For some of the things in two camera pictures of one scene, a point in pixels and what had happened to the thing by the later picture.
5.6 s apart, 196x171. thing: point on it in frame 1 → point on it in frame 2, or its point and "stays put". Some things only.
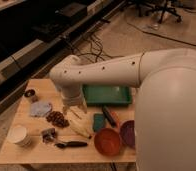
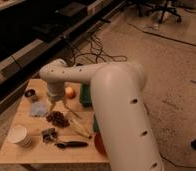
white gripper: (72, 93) → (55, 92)
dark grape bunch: (57, 119) stays put
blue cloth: (38, 108) stays put
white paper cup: (19, 135) stays put
